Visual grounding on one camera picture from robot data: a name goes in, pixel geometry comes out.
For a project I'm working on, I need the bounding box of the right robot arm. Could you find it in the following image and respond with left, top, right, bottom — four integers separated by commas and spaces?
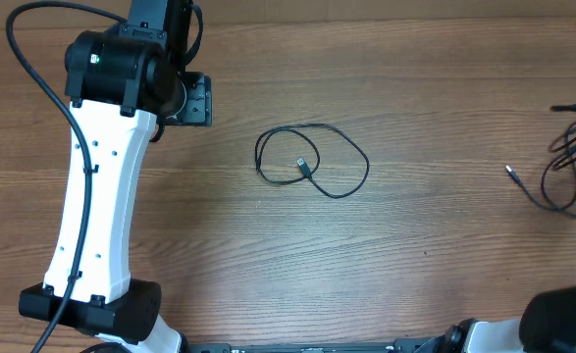
388, 103, 576, 353

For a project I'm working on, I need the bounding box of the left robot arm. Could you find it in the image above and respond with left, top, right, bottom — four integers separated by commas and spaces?
19, 0, 213, 352

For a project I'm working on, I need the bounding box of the brown cardboard back panel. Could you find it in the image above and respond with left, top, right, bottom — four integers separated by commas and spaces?
0, 0, 576, 29

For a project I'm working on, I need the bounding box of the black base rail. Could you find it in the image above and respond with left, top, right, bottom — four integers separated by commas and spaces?
183, 337, 436, 353

